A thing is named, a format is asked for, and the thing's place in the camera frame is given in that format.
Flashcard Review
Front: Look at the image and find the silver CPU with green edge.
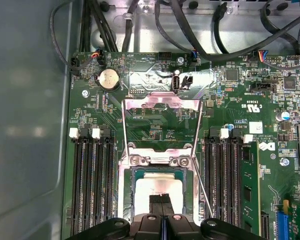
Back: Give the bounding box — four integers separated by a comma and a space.
130, 166, 189, 220

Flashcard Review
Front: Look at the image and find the green RAM stick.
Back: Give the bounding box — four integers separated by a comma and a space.
241, 141, 262, 236

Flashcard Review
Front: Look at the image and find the black expansion slot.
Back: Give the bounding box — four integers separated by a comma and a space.
260, 210, 271, 240

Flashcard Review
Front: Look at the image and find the thick black cable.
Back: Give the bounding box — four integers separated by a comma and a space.
169, 0, 300, 62

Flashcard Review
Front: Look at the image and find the CPU socket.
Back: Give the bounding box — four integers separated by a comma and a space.
116, 149, 201, 226

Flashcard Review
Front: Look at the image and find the black open PC case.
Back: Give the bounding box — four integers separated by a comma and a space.
0, 0, 300, 240

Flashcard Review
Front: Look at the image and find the thin metal locking lever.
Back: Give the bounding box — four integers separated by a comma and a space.
191, 157, 215, 219

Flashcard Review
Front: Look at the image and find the green motherboard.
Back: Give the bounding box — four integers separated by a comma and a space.
61, 51, 300, 240

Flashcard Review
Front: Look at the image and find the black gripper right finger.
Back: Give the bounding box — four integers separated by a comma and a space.
164, 193, 263, 240

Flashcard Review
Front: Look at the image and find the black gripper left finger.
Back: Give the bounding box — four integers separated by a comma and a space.
64, 193, 165, 240

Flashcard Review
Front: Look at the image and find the silver internal USB port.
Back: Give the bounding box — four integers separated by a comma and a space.
171, 73, 183, 94

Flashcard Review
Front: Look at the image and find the blue expansion slot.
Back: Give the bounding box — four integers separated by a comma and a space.
274, 199, 291, 240

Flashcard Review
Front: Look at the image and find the silver coin cell battery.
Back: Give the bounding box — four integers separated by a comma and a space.
94, 68, 121, 93

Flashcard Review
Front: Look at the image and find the black braided cable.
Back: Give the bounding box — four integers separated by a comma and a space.
121, 0, 142, 54

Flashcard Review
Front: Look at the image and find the metal socket cover frame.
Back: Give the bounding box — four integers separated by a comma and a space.
121, 91, 205, 166

